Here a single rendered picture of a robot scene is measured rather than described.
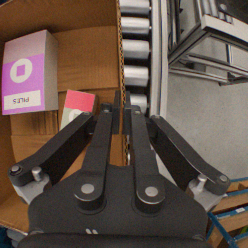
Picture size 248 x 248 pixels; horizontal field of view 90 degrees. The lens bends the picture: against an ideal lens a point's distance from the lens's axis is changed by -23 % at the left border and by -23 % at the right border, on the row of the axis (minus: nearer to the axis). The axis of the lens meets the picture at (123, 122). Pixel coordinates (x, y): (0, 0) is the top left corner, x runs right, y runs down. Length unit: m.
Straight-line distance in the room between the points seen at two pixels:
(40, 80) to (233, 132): 1.39
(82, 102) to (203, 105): 1.05
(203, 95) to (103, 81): 1.00
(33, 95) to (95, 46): 0.17
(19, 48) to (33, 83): 0.09
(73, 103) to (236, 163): 1.47
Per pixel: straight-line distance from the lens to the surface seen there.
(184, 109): 1.18
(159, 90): 0.37
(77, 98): 0.30
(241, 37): 0.53
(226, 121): 1.38
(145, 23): 0.40
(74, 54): 0.36
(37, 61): 0.32
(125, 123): 0.16
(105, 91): 0.34
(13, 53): 0.36
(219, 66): 0.82
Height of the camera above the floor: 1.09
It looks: 84 degrees down
